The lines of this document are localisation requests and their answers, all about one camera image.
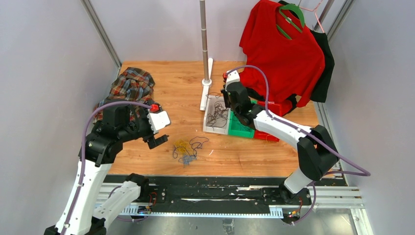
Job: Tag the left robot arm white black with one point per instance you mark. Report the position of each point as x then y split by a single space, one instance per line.
122 121

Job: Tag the white plastic bin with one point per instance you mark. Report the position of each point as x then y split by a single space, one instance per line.
217 116

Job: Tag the green plastic bin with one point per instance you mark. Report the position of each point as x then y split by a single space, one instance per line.
236 128

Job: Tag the red t-shirt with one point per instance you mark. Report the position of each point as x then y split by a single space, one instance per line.
282 55

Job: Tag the green clothes hanger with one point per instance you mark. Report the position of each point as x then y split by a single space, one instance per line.
290 21

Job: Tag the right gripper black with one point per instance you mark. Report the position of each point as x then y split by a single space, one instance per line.
225 94

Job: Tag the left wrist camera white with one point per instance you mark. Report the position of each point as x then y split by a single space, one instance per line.
158 121

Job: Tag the black t-shirt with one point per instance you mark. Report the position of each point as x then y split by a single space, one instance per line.
322 71

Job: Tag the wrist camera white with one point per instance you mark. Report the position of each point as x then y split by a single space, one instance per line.
158 121
230 77

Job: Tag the metal pole with white base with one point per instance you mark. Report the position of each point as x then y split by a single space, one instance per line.
207 62

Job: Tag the pink wire hanger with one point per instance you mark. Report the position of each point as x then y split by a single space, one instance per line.
313 6

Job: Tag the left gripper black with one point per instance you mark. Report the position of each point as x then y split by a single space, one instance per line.
150 138

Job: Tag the red plastic bin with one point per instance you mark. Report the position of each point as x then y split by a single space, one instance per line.
277 109

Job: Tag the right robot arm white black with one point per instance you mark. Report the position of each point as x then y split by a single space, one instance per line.
315 148

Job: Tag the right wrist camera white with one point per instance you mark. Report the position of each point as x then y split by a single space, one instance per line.
230 77

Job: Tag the plaid flannel shirt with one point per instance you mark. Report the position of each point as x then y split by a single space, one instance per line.
134 84

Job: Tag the aluminium frame post right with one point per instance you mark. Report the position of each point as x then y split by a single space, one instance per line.
343 7

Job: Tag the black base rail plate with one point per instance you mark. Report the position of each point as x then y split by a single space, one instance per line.
222 196

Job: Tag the aluminium frame post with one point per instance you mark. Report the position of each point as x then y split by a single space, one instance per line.
343 7
90 10

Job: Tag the aluminium frame post left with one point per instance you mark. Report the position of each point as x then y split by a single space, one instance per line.
90 10

